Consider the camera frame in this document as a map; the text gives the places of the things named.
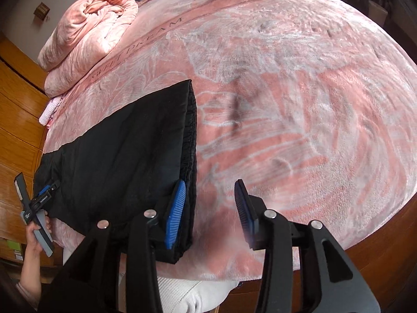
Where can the person's left forearm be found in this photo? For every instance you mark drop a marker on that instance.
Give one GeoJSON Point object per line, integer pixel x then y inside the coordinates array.
{"type": "Point", "coordinates": [30, 280]}

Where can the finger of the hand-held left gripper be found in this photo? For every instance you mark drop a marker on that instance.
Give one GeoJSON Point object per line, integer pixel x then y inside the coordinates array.
{"type": "Point", "coordinates": [54, 185]}
{"type": "Point", "coordinates": [44, 190]}

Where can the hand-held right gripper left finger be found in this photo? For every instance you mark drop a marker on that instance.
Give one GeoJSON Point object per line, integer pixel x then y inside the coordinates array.
{"type": "Point", "coordinates": [175, 215]}

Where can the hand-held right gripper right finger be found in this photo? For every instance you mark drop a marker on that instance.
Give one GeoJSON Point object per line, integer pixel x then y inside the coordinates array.
{"type": "Point", "coordinates": [242, 208]}

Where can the pink white knitted cloth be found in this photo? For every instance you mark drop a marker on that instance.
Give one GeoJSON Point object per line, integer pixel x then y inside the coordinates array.
{"type": "Point", "coordinates": [49, 112]}

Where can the person's left hand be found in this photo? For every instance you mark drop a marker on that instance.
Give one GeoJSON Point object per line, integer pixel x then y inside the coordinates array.
{"type": "Point", "coordinates": [32, 238]}

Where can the brown wall box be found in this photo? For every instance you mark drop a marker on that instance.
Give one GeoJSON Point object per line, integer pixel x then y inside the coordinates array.
{"type": "Point", "coordinates": [40, 9]}

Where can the folded pink quilt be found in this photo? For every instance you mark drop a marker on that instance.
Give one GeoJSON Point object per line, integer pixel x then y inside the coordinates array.
{"type": "Point", "coordinates": [88, 36]}

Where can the pink printed blanket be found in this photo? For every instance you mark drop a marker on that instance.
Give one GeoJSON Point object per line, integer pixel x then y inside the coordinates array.
{"type": "Point", "coordinates": [293, 120]}

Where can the black pants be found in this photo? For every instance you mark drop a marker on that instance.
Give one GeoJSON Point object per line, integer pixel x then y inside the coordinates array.
{"type": "Point", "coordinates": [123, 163]}

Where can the wooden wardrobe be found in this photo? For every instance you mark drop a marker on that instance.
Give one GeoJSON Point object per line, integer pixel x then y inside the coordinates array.
{"type": "Point", "coordinates": [19, 137]}

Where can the person's white garment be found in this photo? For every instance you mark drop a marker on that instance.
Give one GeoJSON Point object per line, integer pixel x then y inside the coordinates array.
{"type": "Point", "coordinates": [182, 295]}

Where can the white cylinder bin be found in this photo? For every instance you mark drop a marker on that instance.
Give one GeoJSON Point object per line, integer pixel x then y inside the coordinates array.
{"type": "Point", "coordinates": [378, 11]}

